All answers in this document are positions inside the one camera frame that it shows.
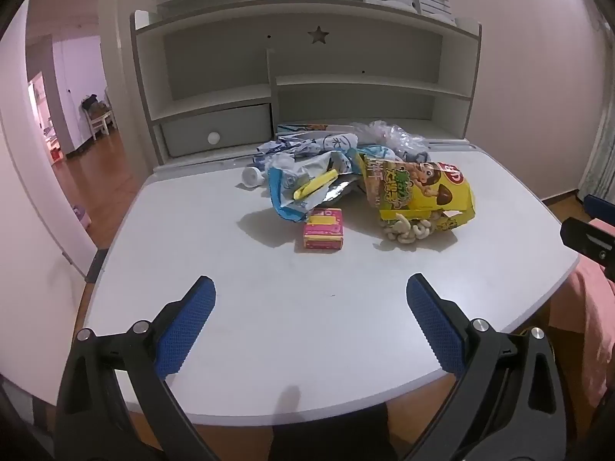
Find white desk hutch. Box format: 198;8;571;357
130;7;484;177

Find blue and white wrapper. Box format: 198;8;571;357
268;150;344;222

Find colourful flat book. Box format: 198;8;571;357
276;124;339;138

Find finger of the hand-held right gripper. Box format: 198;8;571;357
560;217;615;275
583;194;615;222

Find white door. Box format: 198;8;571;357
0;7;98;283

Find small pink box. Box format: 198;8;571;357
303;208;345;252

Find clear plastic bag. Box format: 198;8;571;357
352;119;434;164

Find grey drawer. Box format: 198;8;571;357
160;103;274;159

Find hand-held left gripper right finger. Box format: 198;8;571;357
406;273;566;461

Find pink cloth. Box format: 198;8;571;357
548;254;615;409

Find white chair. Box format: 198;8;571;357
81;93;119;141

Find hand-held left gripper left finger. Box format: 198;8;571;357
53;275;217;461

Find silver foil wrapper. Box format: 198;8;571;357
323;176;362;204

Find yellow snack bag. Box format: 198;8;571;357
356;153;476;227

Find pale puffed snack pieces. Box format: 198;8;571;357
379;210;434;247

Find grey patterned curtain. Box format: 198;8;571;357
579;106;615;200

